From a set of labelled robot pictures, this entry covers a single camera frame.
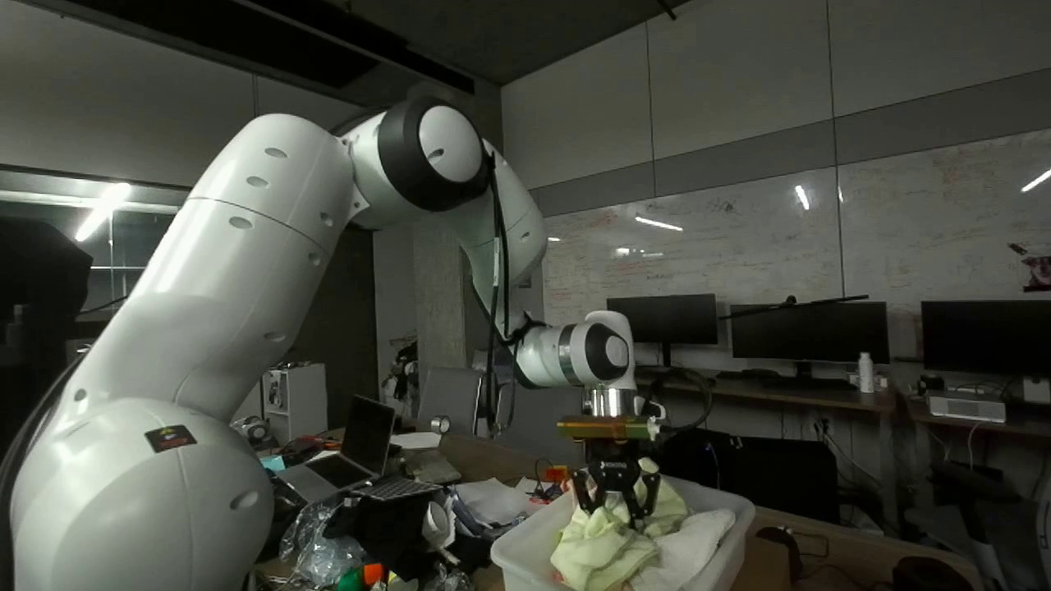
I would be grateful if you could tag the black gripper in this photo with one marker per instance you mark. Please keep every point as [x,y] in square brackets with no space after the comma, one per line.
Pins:
[614,464]

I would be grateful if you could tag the light green cloth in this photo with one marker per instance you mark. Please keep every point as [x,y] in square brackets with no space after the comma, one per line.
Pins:
[597,547]

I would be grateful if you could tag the off-white towel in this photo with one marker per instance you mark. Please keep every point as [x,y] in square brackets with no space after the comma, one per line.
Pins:
[702,542]

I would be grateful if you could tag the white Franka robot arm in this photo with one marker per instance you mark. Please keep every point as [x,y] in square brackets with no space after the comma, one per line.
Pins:
[210,329]

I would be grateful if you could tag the white plastic bin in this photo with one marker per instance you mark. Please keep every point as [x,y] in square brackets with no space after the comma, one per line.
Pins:
[526,557]

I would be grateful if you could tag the white paper sheets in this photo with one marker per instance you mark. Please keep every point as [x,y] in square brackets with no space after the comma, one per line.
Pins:
[493,506]

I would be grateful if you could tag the small black computer monitor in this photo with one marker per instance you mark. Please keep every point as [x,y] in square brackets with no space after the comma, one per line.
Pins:
[675,317]

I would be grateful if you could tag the long wooden desk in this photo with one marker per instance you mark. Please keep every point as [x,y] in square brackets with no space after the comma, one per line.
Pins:
[789,396]

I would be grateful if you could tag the black fabric bag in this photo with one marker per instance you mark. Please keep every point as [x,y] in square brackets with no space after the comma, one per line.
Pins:
[395,525]

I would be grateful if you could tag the small orange object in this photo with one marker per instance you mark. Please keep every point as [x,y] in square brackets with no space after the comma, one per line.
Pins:
[375,573]

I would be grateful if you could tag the open silver laptop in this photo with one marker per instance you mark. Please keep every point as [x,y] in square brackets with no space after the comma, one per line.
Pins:
[367,434]

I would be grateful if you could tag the wide black computer monitor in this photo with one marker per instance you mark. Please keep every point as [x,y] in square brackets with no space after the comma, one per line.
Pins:
[808,329]
[987,337]

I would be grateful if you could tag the green plastic object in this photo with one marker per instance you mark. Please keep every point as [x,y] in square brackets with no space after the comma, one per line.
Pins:
[351,579]

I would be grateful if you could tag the white bottle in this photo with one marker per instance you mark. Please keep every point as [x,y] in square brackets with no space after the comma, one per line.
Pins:
[866,374]

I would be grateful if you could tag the clear plastic bag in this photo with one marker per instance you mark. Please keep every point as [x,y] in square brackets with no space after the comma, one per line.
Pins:
[316,551]

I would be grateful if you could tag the white box device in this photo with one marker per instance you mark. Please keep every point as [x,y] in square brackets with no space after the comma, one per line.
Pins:
[967,407]

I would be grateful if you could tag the yellow wrist camera mount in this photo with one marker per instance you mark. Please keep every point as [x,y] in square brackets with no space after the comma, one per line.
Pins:
[609,427]

